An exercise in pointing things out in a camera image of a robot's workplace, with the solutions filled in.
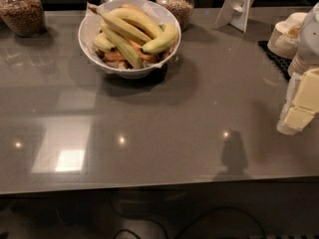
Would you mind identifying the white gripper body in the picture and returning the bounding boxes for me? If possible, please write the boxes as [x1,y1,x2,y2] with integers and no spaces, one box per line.
[277,73,303,135]

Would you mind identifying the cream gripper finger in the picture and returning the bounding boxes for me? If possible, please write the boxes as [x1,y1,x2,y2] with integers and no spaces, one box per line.
[292,68,319,114]
[284,107,315,130]

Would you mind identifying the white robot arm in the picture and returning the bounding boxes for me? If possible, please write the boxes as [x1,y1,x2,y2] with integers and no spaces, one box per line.
[277,2,319,135]

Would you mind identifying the right curved yellow banana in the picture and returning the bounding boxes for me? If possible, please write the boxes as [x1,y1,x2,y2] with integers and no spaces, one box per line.
[142,23,178,55]

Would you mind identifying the white ceramic bowl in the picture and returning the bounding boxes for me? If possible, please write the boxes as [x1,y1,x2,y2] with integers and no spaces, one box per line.
[78,0,181,79]

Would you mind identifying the lower greenish banana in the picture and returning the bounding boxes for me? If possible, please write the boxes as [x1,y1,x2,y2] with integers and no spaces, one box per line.
[100,22,143,69]

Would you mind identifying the long banana with stem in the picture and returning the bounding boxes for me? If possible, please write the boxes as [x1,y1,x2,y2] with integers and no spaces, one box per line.
[88,6,151,46]

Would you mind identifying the small left banana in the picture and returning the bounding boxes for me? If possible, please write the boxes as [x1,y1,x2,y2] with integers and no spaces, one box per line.
[94,33,115,52]

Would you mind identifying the white paper bowl liner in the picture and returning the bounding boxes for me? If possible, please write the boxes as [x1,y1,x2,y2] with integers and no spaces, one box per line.
[85,1,173,70]

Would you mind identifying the lower stack paper bowls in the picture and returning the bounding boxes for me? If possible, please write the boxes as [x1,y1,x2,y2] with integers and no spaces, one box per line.
[288,53,319,76]

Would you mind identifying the black rubber mat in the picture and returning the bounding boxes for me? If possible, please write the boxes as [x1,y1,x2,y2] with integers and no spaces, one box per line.
[258,41,291,81]

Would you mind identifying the stack of paper bowls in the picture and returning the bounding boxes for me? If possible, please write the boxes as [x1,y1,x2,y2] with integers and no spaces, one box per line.
[267,12,306,60]

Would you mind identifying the white folded sign stand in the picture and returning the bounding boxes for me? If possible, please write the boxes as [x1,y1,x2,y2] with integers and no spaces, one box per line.
[214,0,254,33]

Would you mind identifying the right glass cereal jar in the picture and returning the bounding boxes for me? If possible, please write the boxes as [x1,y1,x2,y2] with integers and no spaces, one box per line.
[156,0,194,31]

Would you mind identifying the glass cereal jar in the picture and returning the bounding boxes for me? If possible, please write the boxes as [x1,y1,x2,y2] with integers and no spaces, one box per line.
[156,0,194,31]
[0,0,46,37]

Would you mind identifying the orange fruit pieces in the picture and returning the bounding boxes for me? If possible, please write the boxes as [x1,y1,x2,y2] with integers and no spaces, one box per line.
[103,41,159,63]

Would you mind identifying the left glass cereal jar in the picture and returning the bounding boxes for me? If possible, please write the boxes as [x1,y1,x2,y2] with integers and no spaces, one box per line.
[0,0,46,37]

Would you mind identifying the black floor cable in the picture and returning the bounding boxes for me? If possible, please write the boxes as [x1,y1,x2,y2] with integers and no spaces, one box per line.
[113,205,267,239]

